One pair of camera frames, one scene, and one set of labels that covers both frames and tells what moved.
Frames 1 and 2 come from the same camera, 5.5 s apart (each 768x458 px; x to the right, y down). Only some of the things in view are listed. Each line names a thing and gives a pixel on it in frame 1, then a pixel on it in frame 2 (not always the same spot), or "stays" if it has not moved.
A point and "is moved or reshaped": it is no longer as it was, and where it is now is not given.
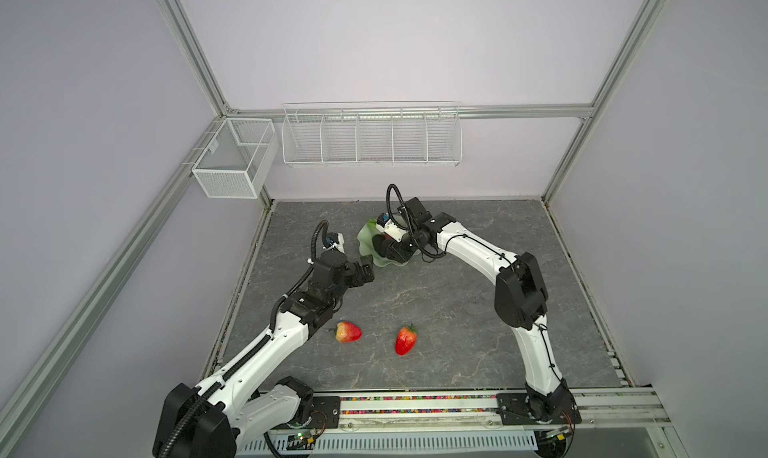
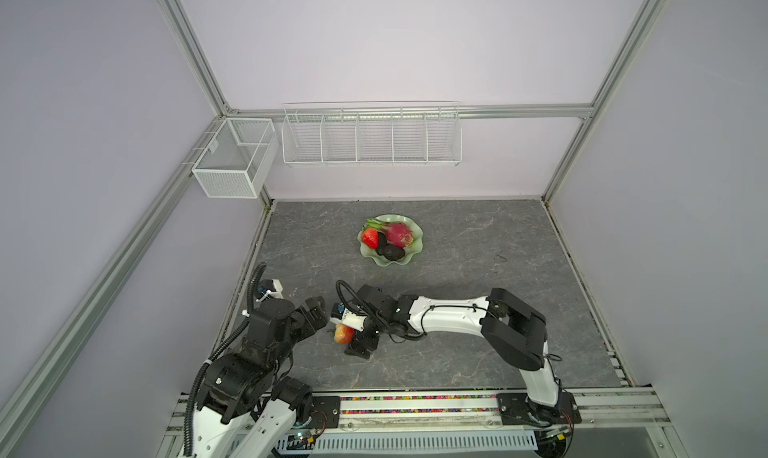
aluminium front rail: x=609 y=416 stays
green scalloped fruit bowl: x=368 y=250 is moved or reshaped
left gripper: x=357 y=278 -> x=310 y=327
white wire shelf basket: x=372 y=133 stays
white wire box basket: x=237 y=158 stays
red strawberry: x=405 y=340 -> x=370 y=236
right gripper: x=397 y=252 -> x=359 y=338
